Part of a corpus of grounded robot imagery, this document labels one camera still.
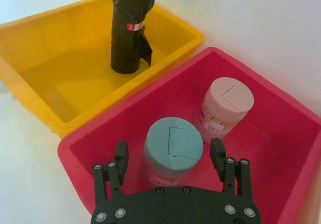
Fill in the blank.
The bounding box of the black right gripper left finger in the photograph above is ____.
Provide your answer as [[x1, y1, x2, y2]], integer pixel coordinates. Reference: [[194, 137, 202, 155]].
[[92, 141, 130, 205]]

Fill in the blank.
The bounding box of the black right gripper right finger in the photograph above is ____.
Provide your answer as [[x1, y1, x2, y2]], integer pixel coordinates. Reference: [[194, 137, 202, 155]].
[[209, 138, 252, 198]]

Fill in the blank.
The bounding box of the jar with blue lid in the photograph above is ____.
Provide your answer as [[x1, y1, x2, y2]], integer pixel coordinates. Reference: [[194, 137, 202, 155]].
[[143, 117, 204, 188]]

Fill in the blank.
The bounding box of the red plastic bin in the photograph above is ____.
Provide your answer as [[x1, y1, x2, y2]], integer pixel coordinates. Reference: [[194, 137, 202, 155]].
[[57, 47, 321, 224]]

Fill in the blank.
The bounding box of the jar with pink lid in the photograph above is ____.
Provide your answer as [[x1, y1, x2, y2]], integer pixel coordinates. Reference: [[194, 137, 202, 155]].
[[197, 76, 255, 145]]

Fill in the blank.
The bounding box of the yellow plastic bin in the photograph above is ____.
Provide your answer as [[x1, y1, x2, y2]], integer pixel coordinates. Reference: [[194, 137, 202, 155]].
[[0, 0, 204, 140]]

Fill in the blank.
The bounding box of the black garbage bag roll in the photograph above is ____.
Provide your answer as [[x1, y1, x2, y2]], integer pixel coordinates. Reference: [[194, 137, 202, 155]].
[[110, 0, 161, 75]]

